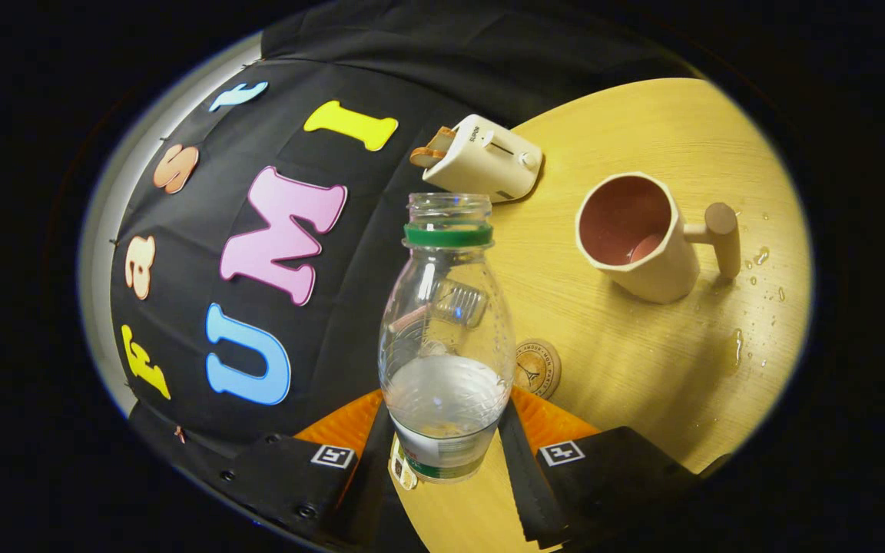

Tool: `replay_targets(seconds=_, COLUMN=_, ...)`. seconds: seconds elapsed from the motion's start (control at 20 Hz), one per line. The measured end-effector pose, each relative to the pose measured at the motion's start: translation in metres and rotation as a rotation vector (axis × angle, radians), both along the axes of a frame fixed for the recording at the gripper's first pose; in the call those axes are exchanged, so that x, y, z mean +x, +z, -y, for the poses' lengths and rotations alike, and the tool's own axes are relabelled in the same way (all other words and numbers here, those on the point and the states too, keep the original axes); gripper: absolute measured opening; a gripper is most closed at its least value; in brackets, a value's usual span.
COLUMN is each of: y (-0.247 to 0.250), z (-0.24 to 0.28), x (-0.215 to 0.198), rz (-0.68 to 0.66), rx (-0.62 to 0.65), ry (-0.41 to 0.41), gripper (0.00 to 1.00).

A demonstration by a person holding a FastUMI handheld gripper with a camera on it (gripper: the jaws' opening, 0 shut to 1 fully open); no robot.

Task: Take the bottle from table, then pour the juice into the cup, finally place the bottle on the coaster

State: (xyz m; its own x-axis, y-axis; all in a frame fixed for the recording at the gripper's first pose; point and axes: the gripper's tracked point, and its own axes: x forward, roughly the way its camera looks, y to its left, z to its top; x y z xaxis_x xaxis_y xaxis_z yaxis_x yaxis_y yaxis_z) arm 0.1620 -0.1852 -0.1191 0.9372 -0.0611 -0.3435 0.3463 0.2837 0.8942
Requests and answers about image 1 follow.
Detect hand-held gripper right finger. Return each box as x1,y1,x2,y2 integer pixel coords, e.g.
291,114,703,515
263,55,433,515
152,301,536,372
498,388,698,550

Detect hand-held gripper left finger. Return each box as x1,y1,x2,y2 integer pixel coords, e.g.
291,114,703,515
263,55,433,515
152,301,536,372
216,389,424,550

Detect clear plastic juice bottle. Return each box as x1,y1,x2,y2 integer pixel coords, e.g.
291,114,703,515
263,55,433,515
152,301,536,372
378,192,517,485

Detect round printed coaster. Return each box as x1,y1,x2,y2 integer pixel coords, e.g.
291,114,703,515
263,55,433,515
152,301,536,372
514,339,562,399

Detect cream cup with wooden handle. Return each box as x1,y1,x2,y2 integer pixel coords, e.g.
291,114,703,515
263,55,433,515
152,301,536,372
575,172,741,304

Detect yellow wooden table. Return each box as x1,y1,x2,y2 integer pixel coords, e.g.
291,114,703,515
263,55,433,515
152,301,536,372
389,77,814,553

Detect black backdrop cloth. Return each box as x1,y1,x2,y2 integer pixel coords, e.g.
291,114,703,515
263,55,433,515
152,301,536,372
108,0,704,469

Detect cream toaster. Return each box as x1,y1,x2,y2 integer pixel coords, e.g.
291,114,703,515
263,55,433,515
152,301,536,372
422,114,544,204

